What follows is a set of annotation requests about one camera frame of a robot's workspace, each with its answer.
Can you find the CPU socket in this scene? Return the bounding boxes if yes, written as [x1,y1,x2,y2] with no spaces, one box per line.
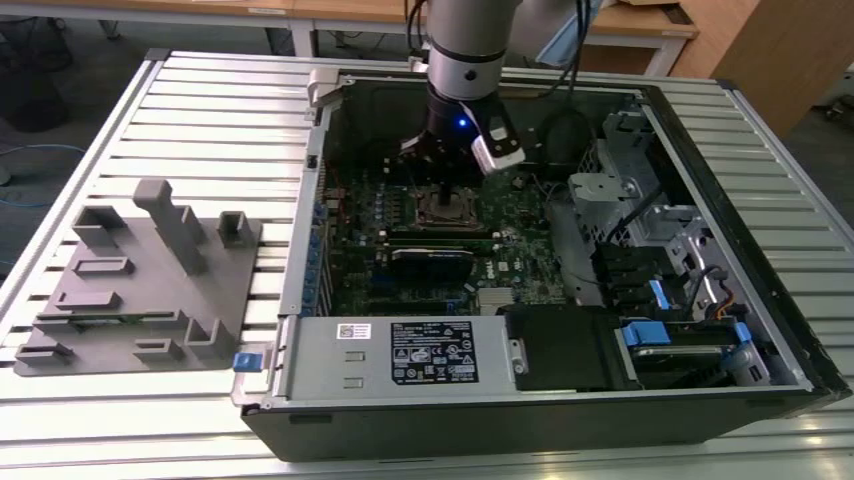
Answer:
[410,184,486,231]

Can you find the white black wrist webcam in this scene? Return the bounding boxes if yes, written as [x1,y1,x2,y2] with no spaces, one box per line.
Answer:
[470,102,529,176]

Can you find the silver drive cage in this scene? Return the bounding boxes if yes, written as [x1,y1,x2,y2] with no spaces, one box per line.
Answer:
[566,138,669,241]

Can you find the black graphics card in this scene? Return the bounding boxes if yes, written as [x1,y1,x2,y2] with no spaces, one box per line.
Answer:
[389,246,477,287]

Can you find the green motherboard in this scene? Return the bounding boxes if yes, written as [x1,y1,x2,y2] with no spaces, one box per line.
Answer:
[318,152,579,319]

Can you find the wooden desk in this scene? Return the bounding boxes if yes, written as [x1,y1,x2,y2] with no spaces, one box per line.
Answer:
[293,0,701,77]
[0,0,299,59]

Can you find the silver chipset heatsink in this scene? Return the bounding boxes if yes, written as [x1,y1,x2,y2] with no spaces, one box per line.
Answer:
[475,286,521,307]

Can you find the wooden cabinet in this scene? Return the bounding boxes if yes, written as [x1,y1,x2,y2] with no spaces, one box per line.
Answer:
[670,0,854,139]

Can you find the silver power supply unit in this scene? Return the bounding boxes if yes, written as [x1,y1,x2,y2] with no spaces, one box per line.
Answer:
[265,314,533,401]

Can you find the blue disk carrier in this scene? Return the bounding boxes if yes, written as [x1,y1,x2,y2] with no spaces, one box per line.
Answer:
[618,322,673,347]

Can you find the silver hard disk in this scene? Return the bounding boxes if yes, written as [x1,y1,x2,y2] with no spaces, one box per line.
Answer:
[630,344,729,362]

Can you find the gray parts rack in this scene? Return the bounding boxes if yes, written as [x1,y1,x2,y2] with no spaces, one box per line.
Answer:
[11,178,267,377]

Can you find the black office chair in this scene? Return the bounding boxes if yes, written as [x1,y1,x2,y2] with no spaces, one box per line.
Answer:
[0,14,75,134]

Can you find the black PC case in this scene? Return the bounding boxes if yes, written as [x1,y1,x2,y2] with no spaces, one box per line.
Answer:
[230,67,854,464]

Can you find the green RAM stick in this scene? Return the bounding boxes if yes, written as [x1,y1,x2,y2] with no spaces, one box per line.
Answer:
[66,313,128,329]

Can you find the black looped cable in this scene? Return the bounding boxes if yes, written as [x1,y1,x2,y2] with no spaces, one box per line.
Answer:
[538,107,597,169]

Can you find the gray plastic case handle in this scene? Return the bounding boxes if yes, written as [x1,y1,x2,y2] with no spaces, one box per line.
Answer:
[305,68,343,110]

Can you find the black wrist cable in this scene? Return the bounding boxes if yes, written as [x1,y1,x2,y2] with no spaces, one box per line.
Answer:
[533,0,600,101]

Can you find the coloured wire bundle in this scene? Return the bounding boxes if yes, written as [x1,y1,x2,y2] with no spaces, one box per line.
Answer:
[708,294,744,321]

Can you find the blue floor cable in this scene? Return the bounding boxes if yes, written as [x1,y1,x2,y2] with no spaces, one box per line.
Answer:
[0,143,88,207]

